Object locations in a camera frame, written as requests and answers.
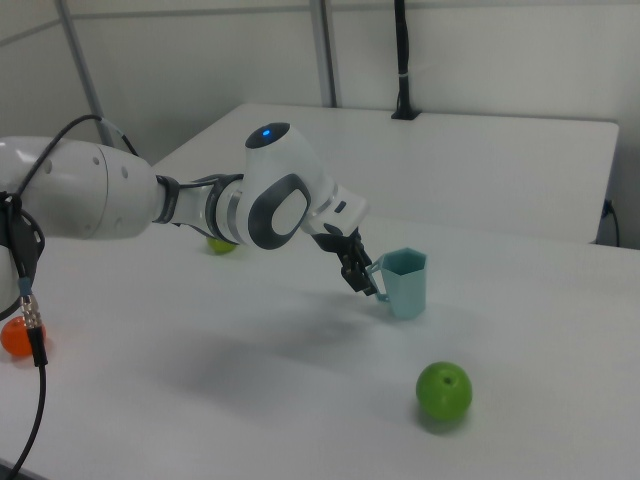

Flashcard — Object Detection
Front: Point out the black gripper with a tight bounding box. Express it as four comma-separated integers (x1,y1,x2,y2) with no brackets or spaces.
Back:
311,223,381,298

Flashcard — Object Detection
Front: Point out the light blue hexagonal mug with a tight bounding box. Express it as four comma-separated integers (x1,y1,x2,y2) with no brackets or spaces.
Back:
366,247,429,322

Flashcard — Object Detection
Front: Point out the green apple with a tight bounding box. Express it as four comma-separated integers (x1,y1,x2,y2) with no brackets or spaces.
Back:
415,360,474,421

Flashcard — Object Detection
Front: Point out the white side table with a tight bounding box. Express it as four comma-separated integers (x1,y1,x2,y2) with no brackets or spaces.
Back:
149,102,622,246

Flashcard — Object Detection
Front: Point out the green pear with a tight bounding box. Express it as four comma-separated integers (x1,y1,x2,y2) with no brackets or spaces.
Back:
205,236,239,257

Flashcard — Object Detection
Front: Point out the orange tangerine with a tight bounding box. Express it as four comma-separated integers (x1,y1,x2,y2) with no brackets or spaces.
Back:
0,315,48,358

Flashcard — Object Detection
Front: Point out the black camera pole with base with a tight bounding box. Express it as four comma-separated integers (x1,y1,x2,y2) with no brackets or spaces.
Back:
390,0,423,122

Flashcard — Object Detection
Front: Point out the upright aluminium partition post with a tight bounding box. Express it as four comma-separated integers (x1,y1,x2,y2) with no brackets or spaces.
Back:
308,0,347,109

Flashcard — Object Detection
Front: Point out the black plug with cable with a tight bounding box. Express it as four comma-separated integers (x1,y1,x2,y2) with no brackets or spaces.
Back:
601,198,622,247

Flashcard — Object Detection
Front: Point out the slanted aluminium partition post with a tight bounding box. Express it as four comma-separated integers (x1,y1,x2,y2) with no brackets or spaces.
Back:
53,0,119,147

